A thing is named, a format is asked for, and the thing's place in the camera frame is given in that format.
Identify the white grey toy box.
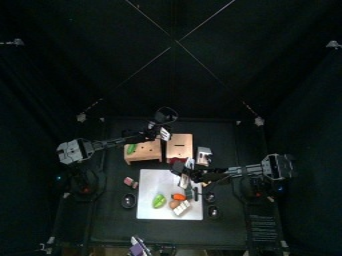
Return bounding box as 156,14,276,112
196,146,214,167

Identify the thin white cord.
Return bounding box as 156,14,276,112
83,0,237,114
125,0,260,118

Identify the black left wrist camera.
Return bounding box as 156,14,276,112
153,106,181,126

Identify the purple white object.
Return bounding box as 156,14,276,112
129,235,153,256

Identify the wooden box with round holes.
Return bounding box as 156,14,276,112
123,139,165,166

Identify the small black dish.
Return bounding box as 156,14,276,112
204,191,218,204
206,205,222,220

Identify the green sliced toy vegetable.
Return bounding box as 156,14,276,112
152,194,169,210

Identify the pink toy sushi piece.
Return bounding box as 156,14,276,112
123,176,139,190

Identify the wooden box with slot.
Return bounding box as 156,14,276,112
165,133,196,164

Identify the white cutting board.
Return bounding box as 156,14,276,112
135,168,205,221

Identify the black round bowl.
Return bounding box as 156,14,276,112
121,193,138,210

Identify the white sliced toy block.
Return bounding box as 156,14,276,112
173,199,193,218

